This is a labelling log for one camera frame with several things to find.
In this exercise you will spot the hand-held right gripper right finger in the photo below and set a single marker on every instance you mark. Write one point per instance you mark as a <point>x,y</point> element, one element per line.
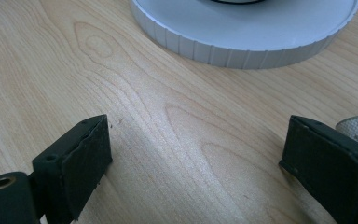
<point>326,161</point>

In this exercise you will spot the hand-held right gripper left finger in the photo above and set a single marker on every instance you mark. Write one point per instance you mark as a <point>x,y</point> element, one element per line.
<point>77,161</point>

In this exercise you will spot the white ribbed round tray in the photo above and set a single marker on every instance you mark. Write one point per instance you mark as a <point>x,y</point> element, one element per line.
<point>245,28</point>

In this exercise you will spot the dark-rimmed round object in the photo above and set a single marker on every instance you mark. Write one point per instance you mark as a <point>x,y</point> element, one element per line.
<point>236,1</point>

